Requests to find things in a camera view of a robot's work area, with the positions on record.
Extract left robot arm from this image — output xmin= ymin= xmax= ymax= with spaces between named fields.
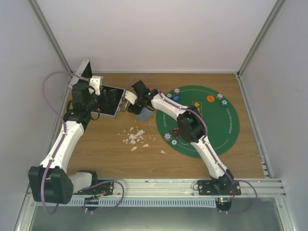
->
xmin=28 ymin=79 xmax=102 ymax=204

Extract white debris pile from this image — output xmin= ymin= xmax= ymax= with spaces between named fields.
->
xmin=116 ymin=124 xmax=167 ymax=154

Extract ten chips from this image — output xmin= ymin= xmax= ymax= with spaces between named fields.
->
xmin=174 ymin=88 xmax=180 ymax=94
xmin=164 ymin=133 xmax=172 ymax=141
xmin=216 ymin=93 xmax=224 ymax=100

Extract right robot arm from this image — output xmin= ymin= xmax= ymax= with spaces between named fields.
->
xmin=123 ymin=80 xmax=234 ymax=195

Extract blue playing card deck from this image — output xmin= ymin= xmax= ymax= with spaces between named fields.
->
xmin=136 ymin=107 xmax=154 ymax=121

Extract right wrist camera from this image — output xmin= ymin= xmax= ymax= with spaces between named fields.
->
xmin=124 ymin=90 xmax=138 ymax=105

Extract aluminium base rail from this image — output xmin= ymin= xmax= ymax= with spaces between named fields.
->
xmin=24 ymin=177 xmax=287 ymax=210

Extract blue small blind button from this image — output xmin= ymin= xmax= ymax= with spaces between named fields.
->
xmin=171 ymin=94 xmax=180 ymax=102

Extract round green poker mat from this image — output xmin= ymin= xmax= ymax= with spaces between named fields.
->
xmin=156 ymin=85 xmax=240 ymax=158

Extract red triangle dealer button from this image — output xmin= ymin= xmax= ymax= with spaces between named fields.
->
xmin=170 ymin=128 xmax=180 ymax=138

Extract aluminium poker case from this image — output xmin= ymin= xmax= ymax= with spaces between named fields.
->
xmin=68 ymin=59 xmax=124 ymax=118

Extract orange big blind button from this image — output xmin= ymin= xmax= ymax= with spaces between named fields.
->
xmin=206 ymin=95 xmax=216 ymax=103

